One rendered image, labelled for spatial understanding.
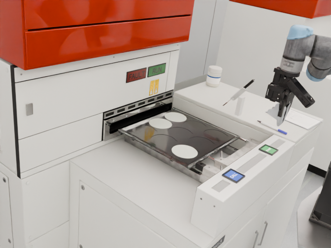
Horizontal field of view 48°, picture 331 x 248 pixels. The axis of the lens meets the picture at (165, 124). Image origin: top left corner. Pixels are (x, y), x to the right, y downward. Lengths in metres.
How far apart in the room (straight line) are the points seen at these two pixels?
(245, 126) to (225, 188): 0.53
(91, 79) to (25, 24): 0.37
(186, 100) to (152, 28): 0.44
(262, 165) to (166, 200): 0.35
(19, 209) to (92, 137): 0.38
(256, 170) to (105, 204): 0.55
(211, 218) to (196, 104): 0.72
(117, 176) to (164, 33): 0.60
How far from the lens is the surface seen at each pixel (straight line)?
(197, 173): 1.40
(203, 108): 1.72
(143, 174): 1.40
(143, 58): 1.55
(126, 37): 1.38
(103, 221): 1.44
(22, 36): 1.13
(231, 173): 1.23
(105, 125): 1.50
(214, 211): 1.13
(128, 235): 1.36
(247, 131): 1.63
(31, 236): 1.55
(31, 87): 1.24
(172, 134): 1.54
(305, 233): 1.33
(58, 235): 1.66
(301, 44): 1.32
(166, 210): 1.25
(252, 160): 1.35
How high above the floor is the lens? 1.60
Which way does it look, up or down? 26 degrees down
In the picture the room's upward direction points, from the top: 8 degrees clockwise
